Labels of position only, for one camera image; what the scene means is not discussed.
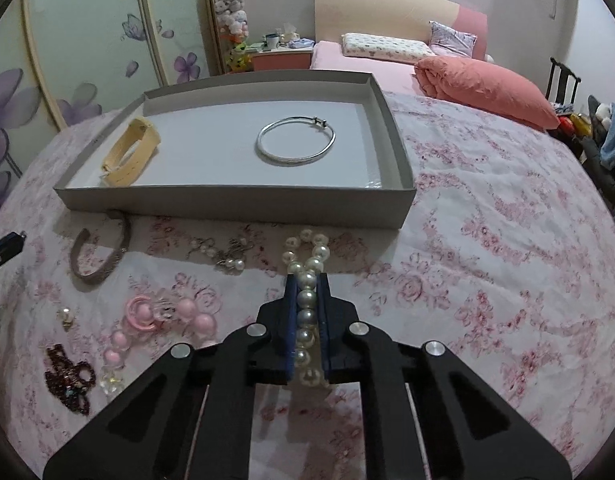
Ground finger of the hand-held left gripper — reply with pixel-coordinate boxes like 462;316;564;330
0;231;27;281

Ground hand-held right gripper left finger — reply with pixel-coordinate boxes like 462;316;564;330
42;273;299;480

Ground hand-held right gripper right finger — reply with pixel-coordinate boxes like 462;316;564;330
317;271;573;480

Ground white pearl bracelet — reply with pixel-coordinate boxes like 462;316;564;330
282;229;329;388

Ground pink bead bracelet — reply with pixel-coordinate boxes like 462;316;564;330
100;297;219;396

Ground dangling pearl earring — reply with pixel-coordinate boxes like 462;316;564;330
216;239;258;277

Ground dark red bead bracelet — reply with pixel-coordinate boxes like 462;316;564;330
44;344;97;416

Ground grey cardboard box tray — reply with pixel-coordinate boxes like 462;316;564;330
54;71;417;231

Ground cream yellow wrist band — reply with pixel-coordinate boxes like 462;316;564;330
100;116;162;187

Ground silver bangle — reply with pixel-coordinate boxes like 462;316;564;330
256;116;335;167

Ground floral sliding door wardrobe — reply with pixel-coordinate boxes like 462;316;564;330
0;0;224;231

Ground pink and cream nightstand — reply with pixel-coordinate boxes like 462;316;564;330
252;40;315;74

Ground bed with pink sheet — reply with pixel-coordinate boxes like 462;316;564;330
310;40;438;95

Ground white spotted pillow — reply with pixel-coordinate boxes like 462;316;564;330
341;32;437;65

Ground folded pink duvet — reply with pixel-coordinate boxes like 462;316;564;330
413;56;561;132

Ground lilac patterned pillow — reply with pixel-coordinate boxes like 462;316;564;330
430;21;478;59

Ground pile of dark clothes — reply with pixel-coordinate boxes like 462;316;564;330
582;95;615;211

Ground red round toy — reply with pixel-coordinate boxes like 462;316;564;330
557;112;588;136

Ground cream and pink headboard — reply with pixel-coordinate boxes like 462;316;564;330
314;0;489;61

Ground column of stuffed toys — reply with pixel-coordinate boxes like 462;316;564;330
214;0;253;74

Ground dark wooden chair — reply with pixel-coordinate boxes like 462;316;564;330
545;57;583;107

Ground bronze cuff bracelet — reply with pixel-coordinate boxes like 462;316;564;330
69;210;133;281

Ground pink plastic ring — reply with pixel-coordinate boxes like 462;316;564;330
126;296;158;332

